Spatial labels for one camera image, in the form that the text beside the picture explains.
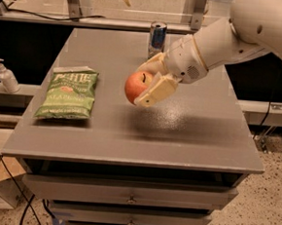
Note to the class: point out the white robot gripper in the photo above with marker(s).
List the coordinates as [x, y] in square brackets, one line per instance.
[184, 59]

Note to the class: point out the red yellow apple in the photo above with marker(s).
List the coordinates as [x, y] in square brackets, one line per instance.
[136, 83]

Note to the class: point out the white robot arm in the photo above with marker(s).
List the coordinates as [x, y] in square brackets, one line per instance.
[253, 28]

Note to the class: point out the green jalapeno chip bag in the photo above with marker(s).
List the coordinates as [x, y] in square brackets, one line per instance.
[70, 94]

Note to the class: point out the blue silver energy drink can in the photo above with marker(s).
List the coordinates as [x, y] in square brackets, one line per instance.
[157, 38]

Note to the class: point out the grey drawer cabinet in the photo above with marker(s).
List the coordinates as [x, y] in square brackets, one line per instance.
[198, 137]

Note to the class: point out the top grey drawer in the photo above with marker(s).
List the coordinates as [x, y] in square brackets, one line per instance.
[128, 193]

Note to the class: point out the white pump sanitizer bottle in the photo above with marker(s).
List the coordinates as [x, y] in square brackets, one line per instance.
[8, 79]

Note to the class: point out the middle grey drawer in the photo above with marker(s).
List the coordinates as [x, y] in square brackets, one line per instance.
[126, 215]

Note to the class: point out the cardboard box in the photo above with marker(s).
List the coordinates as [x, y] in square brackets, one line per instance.
[9, 192]

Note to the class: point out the right grey metal bracket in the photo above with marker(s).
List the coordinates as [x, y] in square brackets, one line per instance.
[193, 13]

